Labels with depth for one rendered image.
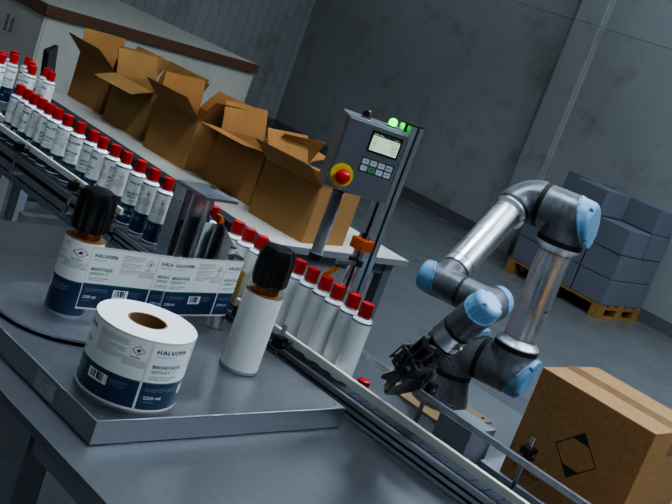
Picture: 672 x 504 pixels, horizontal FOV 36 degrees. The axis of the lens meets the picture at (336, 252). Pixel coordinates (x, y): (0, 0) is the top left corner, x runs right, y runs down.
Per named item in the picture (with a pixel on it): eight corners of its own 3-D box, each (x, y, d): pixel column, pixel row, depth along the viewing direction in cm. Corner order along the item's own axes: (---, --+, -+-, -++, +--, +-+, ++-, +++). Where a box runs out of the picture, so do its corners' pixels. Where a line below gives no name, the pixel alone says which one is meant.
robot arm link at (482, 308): (511, 310, 225) (495, 319, 217) (476, 339, 230) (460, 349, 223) (488, 282, 226) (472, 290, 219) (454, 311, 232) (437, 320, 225)
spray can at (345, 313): (314, 363, 256) (342, 288, 252) (333, 366, 259) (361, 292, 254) (322, 372, 252) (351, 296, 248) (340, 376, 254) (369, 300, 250)
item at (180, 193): (146, 268, 281) (175, 179, 276) (184, 271, 291) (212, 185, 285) (175, 289, 272) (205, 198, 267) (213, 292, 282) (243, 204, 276)
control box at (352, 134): (317, 177, 268) (342, 107, 264) (378, 196, 272) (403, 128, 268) (323, 185, 259) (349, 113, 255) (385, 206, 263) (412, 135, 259)
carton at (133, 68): (75, 111, 523) (96, 40, 515) (144, 124, 557) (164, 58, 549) (126, 141, 496) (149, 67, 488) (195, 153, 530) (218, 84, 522)
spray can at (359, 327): (325, 376, 251) (354, 298, 246) (337, 373, 255) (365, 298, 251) (342, 386, 248) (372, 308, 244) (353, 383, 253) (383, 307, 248)
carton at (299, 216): (221, 204, 437) (249, 120, 429) (300, 214, 476) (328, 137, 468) (287, 243, 412) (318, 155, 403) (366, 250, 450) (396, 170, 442)
